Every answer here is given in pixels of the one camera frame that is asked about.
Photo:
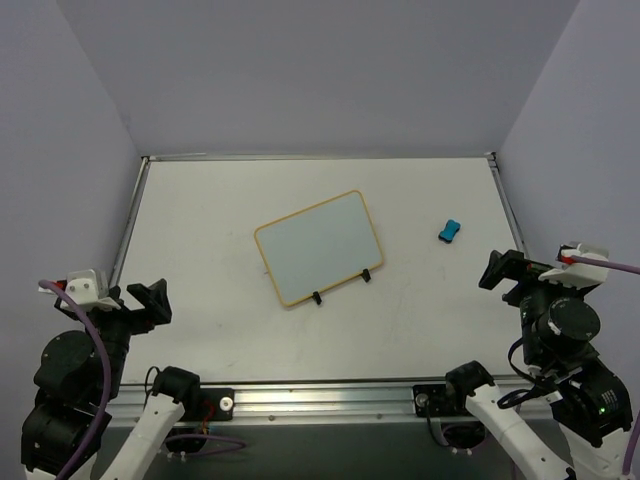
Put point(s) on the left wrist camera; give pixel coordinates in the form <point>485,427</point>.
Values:
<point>89,290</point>

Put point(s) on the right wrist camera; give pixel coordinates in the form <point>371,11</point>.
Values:
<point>579,266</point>

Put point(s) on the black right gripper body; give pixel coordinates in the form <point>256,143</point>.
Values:
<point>520,270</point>

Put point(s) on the blue whiteboard eraser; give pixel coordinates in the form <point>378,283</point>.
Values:
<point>449,231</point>

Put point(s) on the aluminium front rail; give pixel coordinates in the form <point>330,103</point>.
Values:
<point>310,404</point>

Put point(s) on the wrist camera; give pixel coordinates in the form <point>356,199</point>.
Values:
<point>579,266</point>
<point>89,290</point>

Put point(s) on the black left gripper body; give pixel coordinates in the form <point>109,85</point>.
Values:
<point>129,315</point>

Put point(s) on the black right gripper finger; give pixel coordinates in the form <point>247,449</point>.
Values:
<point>494,272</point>
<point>513,265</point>

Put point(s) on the yellow framed whiteboard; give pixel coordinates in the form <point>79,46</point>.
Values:
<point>319,248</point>

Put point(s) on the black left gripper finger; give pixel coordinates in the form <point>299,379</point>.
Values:
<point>140,293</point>
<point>158,304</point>

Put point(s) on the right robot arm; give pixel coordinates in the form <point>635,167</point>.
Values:
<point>589,402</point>

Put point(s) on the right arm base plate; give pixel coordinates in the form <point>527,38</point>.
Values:
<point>432,400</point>

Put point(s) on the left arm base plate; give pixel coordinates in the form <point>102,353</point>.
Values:
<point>215,404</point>

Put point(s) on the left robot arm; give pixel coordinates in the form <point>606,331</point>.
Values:
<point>81,371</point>

